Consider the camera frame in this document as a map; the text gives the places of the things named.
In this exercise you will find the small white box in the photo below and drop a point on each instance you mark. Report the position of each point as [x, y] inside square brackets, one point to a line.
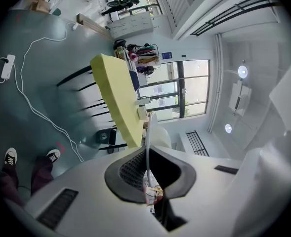
[142, 101]

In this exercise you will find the person's leg in dark trousers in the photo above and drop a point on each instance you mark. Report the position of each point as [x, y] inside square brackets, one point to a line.
[8, 181]
[42, 174]

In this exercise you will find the yellow table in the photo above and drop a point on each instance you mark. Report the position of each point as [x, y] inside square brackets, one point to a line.
[115, 90]

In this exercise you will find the black framed window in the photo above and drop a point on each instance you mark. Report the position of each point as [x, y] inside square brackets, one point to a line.
[184, 90]

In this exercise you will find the cardboard box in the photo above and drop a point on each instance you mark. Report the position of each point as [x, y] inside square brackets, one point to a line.
[40, 6]

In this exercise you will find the blue wall sign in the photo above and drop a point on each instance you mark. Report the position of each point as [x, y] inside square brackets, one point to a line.
[167, 55]

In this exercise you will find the round ceiling light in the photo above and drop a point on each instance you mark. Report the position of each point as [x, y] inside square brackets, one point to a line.
[243, 71]
[228, 128]

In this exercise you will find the white ceiling air conditioner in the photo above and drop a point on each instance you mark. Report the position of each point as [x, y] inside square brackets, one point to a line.
[240, 97]

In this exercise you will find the black and white sneaker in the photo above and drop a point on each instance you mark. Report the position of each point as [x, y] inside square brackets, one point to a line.
[10, 155]
[54, 154]

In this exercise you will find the rack of colourful items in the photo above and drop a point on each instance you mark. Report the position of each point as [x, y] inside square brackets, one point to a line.
[146, 54]

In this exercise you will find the white plug adapter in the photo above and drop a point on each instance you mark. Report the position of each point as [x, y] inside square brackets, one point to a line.
[75, 26]

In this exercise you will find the short black railing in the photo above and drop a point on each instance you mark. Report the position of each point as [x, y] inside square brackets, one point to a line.
[197, 143]

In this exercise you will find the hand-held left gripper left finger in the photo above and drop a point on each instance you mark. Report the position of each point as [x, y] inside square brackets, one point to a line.
[91, 191]

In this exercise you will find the flat white box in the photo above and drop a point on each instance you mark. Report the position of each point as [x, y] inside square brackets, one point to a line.
[142, 113]

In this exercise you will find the long black railing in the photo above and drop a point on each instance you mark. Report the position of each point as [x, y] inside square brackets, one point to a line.
[236, 10]

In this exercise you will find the red floor tape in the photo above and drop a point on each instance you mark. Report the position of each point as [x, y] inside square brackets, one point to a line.
[60, 147]

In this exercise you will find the black bin with white logo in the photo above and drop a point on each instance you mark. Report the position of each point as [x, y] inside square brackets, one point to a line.
[106, 136]

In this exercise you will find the white whiteboard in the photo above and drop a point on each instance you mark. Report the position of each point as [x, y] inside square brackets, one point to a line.
[131, 25]

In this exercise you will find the white power strip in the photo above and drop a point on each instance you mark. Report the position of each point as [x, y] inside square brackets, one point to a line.
[8, 67]

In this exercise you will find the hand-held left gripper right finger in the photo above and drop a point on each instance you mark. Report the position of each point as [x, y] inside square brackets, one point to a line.
[209, 196]

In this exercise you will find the dark blue chair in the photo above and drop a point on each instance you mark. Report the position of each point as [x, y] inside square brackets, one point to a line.
[134, 80]

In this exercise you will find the white wall pipe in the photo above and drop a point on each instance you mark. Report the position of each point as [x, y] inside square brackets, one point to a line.
[217, 83]

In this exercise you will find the wooden plank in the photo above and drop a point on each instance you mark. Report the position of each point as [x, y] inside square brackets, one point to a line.
[93, 25]

